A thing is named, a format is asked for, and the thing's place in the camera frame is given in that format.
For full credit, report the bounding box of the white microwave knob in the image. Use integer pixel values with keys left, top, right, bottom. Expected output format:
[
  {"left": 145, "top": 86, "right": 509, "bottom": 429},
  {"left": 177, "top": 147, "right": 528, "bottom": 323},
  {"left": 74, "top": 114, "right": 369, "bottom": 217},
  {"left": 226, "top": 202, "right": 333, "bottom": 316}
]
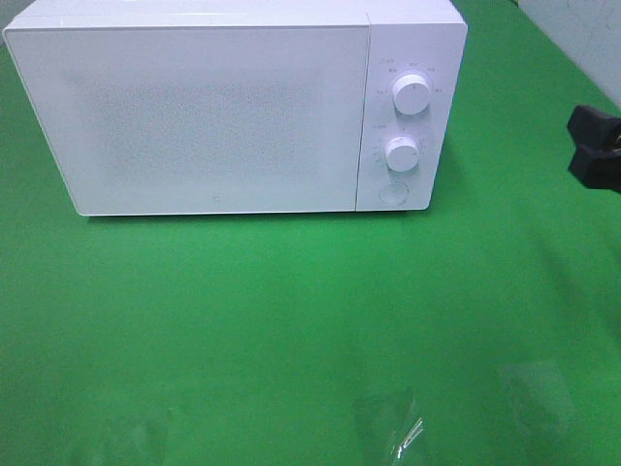
[
  {"left": 384, "top": 137, "right": 420, "bottom": 173},
  {"left": 392, "top": 70, "right": 433, "bottom": 116}
]

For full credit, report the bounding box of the white microwave door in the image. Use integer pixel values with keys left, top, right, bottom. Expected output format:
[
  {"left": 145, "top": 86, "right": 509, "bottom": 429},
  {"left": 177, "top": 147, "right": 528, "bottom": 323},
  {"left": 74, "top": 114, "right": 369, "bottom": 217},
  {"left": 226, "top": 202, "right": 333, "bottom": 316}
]
[{"left": 7, "top": 26, "right": 369, "bottom": 216}]

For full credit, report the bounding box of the round door release button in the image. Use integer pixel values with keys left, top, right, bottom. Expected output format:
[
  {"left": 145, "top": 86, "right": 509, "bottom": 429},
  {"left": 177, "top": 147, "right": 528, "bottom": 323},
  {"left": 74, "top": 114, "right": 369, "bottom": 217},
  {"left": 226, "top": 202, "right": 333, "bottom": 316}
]
[{"left": 379, "top": 182, "right": 409, "bottom": 206}]

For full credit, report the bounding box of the white microwave oven body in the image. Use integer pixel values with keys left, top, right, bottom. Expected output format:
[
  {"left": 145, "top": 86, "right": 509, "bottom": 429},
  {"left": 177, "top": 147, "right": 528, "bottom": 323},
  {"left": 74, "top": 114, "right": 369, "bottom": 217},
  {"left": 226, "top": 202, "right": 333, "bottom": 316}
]
[{"left": 3, "top": 1, "right": 468, "bottom": 216}]

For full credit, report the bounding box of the lower white microwave knob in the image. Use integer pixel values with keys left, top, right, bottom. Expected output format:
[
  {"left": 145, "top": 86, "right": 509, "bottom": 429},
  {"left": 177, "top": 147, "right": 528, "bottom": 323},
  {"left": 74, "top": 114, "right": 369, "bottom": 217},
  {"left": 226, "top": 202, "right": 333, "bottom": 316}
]
[{"left": 384, "top": 137, "right": 420, "bottom": 173}]

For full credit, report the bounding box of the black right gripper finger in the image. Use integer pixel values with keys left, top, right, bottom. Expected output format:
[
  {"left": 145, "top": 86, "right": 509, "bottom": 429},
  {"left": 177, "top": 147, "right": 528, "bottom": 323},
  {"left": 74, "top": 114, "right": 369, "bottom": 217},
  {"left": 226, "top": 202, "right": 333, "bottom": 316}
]
[
  {"left": 569, "top": 145, "right": 620, "bottom": 193},
  {"left": 567, "top": 105, "right": 620, "bottom": 146}
]

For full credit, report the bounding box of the clear adhesive tape strip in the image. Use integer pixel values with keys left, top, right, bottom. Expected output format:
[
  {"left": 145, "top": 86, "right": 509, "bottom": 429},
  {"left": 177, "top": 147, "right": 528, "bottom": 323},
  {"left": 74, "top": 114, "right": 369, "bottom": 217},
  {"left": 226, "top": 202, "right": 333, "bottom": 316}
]
[{"left": 351, "top": 387, "right": 428, "bottom": 462}]

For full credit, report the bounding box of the upper white microwave knob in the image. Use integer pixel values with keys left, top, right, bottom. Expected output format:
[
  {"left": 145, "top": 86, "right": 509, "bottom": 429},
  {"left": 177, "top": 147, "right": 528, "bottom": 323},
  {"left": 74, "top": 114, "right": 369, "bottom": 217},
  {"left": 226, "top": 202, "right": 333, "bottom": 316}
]
[{"left": 392, "top": 70, "right": 433, "bottom": 116}]

